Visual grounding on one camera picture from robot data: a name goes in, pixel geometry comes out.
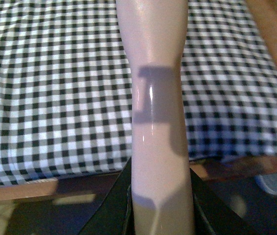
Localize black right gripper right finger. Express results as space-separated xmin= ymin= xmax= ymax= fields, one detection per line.
xmin=190 ymin=169 xmax=254 ymax=235

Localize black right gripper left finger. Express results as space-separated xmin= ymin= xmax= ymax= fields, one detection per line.
xmin=79 ymin=160 xmax=133 ymax=235

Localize beige hand brush black bristles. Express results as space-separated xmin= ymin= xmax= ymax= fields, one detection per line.
xmin=116 ymin=0 xmax=195 ymax=235

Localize wooden dresser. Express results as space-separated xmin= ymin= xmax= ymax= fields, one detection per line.
xmin=0 ymin=0 xmax=277 ymax=201

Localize black white checkered cloth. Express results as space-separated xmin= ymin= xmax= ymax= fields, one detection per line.
xmin=0 ymin=0 xmax=277 ymax=186

